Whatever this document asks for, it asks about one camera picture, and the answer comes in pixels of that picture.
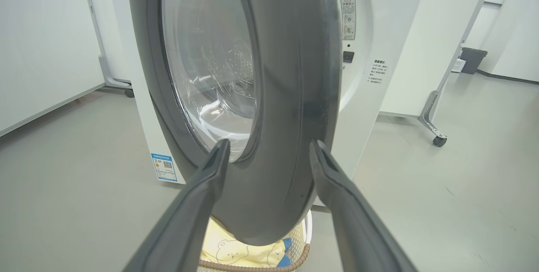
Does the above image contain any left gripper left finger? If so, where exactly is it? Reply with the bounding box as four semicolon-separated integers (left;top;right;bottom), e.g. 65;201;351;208
122;139;231;272

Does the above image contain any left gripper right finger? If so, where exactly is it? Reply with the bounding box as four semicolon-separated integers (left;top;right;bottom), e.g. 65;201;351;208
309;139;417;272

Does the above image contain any cream bear print garment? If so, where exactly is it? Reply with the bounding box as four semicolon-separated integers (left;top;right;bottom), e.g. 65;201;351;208
200;234;294;269
208;217;243;243

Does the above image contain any grey washing machine door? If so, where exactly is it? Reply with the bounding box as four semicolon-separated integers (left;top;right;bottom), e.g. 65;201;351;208
126;0;342;246

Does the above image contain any white front-load washing machine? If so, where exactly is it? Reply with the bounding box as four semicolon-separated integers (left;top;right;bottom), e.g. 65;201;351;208
105;0;431;214

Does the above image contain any cream basket with brown rim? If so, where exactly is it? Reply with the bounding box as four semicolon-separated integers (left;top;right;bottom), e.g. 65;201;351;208
197;209;315;272

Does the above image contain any blue energy label sticker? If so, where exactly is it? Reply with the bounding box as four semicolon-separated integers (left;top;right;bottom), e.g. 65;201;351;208
151;153;178;183

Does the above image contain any dark grey trash bin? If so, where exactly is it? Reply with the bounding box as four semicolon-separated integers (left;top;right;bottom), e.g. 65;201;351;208
459;47;488;75

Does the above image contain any white partition with caster foot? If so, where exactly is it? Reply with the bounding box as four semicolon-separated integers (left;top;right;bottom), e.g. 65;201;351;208
379;0;500;147
0;0;135;138

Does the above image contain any grey warning sticker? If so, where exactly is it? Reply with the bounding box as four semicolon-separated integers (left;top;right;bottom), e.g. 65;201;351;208
340;0;357;40

